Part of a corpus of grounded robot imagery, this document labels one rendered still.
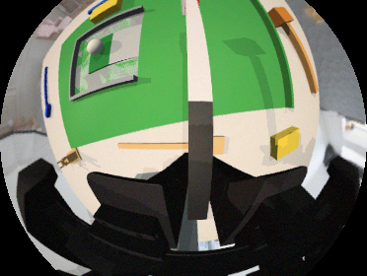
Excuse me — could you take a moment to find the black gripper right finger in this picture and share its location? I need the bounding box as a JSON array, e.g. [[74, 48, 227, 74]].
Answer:
[[210, 157, 308, 246]]

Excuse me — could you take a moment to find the green flat mat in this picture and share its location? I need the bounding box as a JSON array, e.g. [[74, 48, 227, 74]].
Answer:
[[57, 0, 286, 149]]

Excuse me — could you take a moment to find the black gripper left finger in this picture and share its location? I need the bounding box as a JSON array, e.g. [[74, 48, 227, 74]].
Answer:
[[87, 153, 188, 249]]

